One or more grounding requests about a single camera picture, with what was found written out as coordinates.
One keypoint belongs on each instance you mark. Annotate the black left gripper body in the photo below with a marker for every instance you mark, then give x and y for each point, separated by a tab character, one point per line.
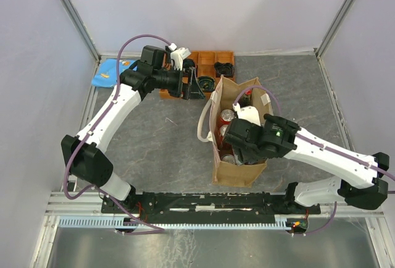
174	82

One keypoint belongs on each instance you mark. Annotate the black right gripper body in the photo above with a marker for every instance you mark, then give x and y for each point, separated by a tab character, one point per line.
249	155

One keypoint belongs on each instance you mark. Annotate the red cola can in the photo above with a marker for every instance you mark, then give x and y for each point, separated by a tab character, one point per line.
225	117
222	130

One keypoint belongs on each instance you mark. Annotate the tan canvas tote bag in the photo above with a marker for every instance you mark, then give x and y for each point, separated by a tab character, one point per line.
224	96

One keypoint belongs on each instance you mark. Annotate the purple soda can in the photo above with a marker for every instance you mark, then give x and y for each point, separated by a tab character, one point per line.
229	158

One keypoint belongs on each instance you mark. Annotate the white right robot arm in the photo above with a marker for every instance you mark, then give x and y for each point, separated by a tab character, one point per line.
356	178

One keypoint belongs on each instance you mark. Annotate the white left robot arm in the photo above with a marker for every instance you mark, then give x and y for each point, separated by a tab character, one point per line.
167	69

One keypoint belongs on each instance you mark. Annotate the blue yellow rolled tie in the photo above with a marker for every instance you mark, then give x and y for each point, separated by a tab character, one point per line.
206	84

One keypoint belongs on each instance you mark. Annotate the black rolled belt middle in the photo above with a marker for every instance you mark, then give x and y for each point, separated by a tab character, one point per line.
187	63

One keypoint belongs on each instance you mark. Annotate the black rolled belt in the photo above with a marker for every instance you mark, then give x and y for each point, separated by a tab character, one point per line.
187	63
226	69

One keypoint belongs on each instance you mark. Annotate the orange compartment tray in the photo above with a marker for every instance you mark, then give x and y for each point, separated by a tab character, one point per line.
205	63

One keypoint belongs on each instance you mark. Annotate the black rolled belt right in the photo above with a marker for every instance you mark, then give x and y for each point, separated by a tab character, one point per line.
226	69

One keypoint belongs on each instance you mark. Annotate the blue patterned cloth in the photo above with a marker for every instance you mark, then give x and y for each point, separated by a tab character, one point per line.
106	76

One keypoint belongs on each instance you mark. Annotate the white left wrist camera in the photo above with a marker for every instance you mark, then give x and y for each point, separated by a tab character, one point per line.
178	55

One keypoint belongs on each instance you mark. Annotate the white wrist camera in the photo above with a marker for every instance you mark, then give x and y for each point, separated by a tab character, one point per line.
249	113
178	55

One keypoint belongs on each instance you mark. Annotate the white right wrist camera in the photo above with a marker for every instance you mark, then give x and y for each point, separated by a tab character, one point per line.
249	113

